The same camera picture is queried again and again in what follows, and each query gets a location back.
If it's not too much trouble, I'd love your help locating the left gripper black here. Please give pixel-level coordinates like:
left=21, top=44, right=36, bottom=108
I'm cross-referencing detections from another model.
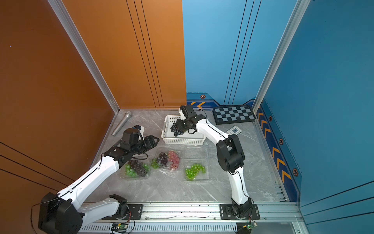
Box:
left=131, top=134, right=160, bottom=157

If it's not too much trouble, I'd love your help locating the small black grape bunch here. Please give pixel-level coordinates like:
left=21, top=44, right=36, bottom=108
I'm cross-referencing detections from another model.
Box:
left=170, top=122, right=184, bottom=137

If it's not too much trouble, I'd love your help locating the dark purple grape bunch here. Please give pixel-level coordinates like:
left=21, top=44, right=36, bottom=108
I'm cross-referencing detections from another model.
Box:
left=156, top=152, right=169, bottom=167

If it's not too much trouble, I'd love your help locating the green grape leaf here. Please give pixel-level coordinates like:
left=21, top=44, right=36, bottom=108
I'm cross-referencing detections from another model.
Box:
left=151, top=159, right=160, bottom=170

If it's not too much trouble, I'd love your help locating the clear clamshell container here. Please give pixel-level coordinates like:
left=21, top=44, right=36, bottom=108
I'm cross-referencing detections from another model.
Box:
left=151, top=147, right=184, bottom=171
left=183, top=146, right=210, bottom=183
left=120, top=160, right=151, bottom=179

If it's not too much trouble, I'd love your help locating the red grape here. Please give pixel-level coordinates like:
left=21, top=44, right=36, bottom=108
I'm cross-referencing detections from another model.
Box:
left=168, top=151, right=180, bottom=170

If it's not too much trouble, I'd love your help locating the small green grape bunch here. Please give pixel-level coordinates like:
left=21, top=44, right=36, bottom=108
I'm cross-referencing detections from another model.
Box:
left=185, top=163, right=206, bottom=181

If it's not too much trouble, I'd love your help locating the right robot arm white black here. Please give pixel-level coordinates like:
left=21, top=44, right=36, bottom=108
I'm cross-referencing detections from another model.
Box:
left=176, top=105, right=254, bottom=219

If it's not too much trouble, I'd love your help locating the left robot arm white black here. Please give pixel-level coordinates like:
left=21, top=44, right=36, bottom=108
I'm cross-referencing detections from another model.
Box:
left=38, top=125, right=160, bottom=234

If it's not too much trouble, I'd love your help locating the white perforated plastic basket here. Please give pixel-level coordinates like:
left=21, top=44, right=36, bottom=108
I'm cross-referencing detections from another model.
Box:
left=161, top=115, right=206, bottom=146

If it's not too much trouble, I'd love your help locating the silver microphone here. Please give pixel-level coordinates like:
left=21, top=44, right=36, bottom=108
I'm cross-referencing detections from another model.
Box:
left=112, top=111, right=132, bottom=136

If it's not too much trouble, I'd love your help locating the black grey chessboard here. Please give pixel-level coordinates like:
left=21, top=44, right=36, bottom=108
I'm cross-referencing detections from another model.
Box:
left=212, top=105, right=256, bottom=125

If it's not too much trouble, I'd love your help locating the left green circuit board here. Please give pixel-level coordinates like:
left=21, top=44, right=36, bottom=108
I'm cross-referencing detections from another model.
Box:
left=110, top=223, right=129, bottom=234

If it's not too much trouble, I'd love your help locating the green circuit board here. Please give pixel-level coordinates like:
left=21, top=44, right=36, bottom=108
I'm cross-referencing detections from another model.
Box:
left=110, top=223, right=129, bottom=234
left=243, top=220, right=258, bottom=230

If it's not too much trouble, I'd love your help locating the right green circuit board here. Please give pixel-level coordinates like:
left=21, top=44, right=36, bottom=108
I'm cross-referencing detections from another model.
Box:
left=243, top=220, right=258, bottom=230

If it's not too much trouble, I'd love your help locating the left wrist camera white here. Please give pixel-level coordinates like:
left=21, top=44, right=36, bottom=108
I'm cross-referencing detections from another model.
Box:
left=134, top=125, right=145, bottom=138

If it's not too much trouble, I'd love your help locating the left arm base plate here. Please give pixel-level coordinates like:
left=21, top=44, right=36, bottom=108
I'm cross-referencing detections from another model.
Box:
left=102, top=204, right=144, bottom=221

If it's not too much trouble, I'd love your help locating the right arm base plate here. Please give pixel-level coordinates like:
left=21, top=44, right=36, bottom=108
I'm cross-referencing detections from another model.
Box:
left=219, top=203, right=261, bottom=220

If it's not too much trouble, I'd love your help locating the aluminium rail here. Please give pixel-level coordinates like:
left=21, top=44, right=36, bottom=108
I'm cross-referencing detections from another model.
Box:
left=58, top=201, right=304, bottom=223

